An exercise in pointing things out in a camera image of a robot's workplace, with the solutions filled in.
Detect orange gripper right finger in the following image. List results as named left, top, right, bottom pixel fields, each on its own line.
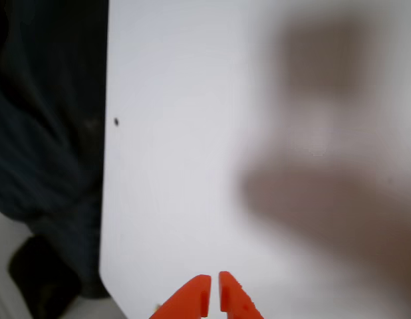
left=217, top=270, right=265, bottom=319

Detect dark blurry object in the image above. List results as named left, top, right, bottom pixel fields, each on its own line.
left=7, top=235, right=83, bottom=319

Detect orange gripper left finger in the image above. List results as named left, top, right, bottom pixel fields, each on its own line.
left=154, top=274, right=212, bottom=319

